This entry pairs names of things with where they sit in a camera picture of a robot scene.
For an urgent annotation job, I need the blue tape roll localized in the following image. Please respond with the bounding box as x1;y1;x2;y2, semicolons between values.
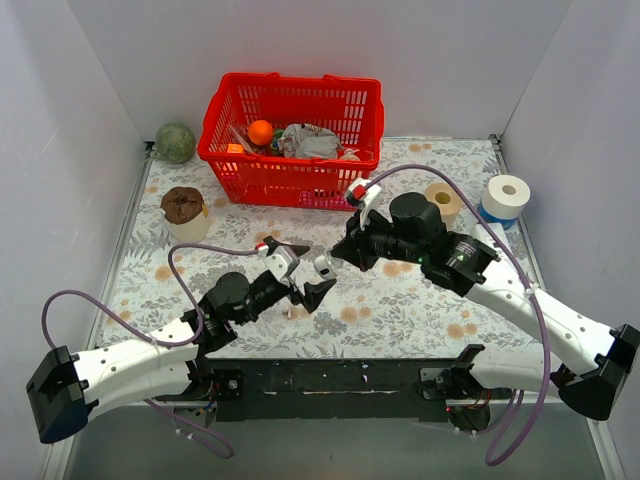
477;203;517;230

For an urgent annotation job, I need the beige paper roll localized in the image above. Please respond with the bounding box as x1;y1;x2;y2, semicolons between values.
425;182;464;231

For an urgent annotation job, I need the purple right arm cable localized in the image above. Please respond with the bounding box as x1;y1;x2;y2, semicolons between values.
369;163;552;467

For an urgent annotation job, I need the green textured ball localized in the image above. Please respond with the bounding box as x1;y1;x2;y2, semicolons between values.
155;123;197;164

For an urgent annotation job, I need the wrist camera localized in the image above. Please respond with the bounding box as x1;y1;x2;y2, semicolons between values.
345;178;381;229
256;242;300;287

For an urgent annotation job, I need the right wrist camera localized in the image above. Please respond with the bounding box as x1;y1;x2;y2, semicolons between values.
345;178;381;229

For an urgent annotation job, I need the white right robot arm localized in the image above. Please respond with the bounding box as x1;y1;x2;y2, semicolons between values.
330;185;639;421

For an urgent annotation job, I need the white toilet paper roll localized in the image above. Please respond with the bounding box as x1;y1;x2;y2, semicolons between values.
481;175;531;220

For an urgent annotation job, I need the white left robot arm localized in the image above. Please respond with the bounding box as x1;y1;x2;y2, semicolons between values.
26;237;339;444

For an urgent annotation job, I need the white earbud case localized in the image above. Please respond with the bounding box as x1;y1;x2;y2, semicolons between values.
313;254;337;280

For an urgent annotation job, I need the red plastic shopping basket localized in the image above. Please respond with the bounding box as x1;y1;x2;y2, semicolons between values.
197;73;384;211

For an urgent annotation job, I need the white rectangular box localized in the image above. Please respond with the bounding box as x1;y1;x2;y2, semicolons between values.
471;223;511;250

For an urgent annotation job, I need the orange fruit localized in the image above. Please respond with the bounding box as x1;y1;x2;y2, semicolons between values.
247;120;274;146

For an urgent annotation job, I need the brown topped paper roll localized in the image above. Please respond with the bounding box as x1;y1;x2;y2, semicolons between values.
160;186;211;243

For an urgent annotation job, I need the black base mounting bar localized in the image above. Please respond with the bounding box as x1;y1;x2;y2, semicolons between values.
154;357;501;422

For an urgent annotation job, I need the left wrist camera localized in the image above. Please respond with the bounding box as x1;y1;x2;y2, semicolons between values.
256;242;300;287

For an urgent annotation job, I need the crumpled silver foil bag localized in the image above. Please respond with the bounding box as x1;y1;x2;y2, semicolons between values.
278;123;344;159

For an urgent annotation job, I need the floral patterned table mat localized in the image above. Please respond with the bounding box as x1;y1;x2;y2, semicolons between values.
93;138;537;359

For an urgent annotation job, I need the small orange cube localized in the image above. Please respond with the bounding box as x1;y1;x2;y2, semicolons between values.
227;144;244;154

